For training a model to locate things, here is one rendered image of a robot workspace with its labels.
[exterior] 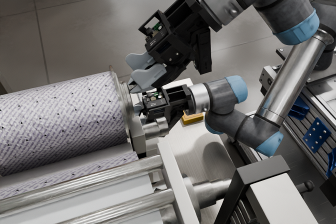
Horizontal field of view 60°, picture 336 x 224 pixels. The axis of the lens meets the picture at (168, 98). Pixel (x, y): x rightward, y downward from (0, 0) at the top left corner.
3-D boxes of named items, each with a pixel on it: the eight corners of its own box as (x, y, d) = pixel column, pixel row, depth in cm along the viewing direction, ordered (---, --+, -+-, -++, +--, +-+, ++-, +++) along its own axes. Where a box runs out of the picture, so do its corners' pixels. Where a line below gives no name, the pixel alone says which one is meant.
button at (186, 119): (203, 119, 97) (204, 115, 95) (183, 125, 96) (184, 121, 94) (195, 104, 101) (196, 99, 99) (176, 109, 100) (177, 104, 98)
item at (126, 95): (136, 117, 54) (126, 78, 54) (125, 120, 54) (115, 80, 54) (133, 117, 61) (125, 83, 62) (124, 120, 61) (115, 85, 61)
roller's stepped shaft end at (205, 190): (238, 199, 38) (243, 190, 36) (195, 214, 37) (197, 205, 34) (227, 177, 40) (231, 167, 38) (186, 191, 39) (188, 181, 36)
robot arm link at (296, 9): (316, -1, 56) (289, -46, 51) (327, 36, 49) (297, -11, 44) (277, 20, 61) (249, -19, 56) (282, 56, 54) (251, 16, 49)
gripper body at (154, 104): (138, 88, 71) (184, 77, 74) (140, 109, 78) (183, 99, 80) (146, 112, 67) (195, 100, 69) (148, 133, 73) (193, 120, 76)
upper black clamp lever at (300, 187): (315, 191, 34) (318, 187, 33) (276, 207, 34) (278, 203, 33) (308, 181, 35) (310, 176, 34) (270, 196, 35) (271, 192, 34)
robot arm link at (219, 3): (230, -6, 53) (251, 20, 48) (210, 11, 55) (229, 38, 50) (209, -33, 48) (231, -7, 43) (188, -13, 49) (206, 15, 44)
